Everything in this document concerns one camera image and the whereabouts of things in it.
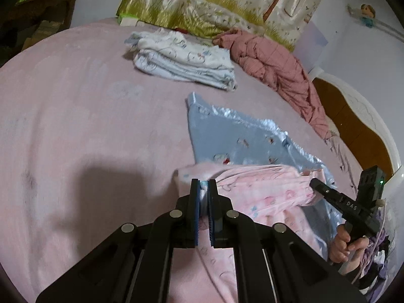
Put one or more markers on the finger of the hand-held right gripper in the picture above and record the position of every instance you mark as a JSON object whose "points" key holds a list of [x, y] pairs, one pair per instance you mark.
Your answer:
{"points": [[326, 192]]}

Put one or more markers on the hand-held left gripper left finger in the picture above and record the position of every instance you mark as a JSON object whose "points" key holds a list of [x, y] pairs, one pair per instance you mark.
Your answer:
{"points": [[195, 217]]}

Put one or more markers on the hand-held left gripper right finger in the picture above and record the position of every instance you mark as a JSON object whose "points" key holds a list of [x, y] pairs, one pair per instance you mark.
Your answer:
{"points": [[214, 217]]}

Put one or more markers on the pink cartoon print pants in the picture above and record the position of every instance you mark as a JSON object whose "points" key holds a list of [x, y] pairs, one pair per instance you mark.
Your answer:
{"points": [[262, 189]]}

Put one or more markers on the person's right forearm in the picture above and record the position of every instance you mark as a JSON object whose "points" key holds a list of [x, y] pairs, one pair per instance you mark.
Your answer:
{"points": [[348, 268]]}

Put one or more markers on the blue satin trim pants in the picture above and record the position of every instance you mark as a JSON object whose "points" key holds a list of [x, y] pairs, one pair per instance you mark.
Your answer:
{"points": [[227, 132]]}

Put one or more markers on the white blue print folded pants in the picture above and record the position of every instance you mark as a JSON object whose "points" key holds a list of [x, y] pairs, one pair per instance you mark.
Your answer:
{"points": [[189, 75]]}

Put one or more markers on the white cat print folded pants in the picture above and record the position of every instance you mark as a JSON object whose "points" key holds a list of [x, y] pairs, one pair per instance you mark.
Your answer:
{"points": [[176, 47]]}

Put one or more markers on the person's right hand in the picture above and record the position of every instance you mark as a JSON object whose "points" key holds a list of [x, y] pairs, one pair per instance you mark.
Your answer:
{"points": [[337, 246]]}

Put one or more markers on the purple cloth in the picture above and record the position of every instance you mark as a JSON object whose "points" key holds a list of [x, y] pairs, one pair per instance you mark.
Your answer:
{"points": [[377, 246]]}

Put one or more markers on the mauve crumpled sheet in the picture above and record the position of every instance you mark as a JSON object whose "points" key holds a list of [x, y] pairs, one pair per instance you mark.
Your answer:
{"points": [[344, 157]]}

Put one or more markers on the white and wood headboard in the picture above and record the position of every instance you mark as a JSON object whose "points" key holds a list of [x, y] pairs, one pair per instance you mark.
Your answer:
{"points": [[347, 113]]}

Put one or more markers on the pink checked quilt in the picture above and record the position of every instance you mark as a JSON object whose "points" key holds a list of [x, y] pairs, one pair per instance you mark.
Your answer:
{"points": [[277, 66]]}

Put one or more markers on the small doll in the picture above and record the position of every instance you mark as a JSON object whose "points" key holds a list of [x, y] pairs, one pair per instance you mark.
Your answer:
{"points": [[367, 11]]}

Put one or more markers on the green and white box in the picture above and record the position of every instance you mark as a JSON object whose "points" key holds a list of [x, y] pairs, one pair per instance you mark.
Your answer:
{"points": [[129, 22]]}

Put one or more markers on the tree print curtain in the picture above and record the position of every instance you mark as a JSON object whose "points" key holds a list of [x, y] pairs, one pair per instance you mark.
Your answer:
{"points": [[205, 0]]}

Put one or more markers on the dark wooden desk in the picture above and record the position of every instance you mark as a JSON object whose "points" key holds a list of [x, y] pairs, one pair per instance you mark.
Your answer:
{"points": [[41, 12]]}

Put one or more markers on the white wall pipe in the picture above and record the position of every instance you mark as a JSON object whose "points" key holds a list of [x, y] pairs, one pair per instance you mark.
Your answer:
{"points": [[388, 26]]}

